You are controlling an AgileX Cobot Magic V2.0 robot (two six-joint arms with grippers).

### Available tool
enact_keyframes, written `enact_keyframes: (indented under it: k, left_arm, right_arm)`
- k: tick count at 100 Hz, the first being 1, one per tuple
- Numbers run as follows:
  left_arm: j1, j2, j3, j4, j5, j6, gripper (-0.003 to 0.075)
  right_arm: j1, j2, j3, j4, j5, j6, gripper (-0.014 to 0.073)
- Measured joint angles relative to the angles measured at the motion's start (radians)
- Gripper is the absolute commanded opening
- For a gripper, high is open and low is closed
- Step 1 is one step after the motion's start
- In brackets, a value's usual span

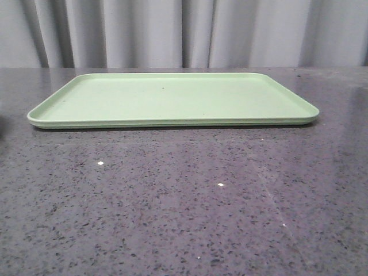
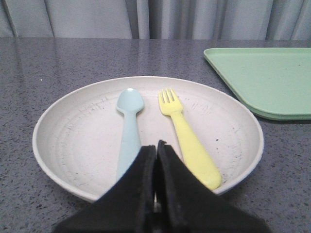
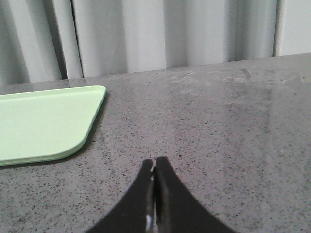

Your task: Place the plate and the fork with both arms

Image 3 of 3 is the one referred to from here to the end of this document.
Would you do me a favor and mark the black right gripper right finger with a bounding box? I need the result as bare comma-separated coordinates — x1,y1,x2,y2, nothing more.
155,157,234,233

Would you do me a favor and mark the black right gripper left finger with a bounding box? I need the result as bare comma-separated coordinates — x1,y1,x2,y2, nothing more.
87,159,154,233

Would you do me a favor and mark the light green plastic tray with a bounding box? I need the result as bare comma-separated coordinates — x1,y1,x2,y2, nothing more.
0,85,106,166

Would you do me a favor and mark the white pleated curtain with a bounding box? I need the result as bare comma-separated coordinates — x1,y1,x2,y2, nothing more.
0,0,311,86

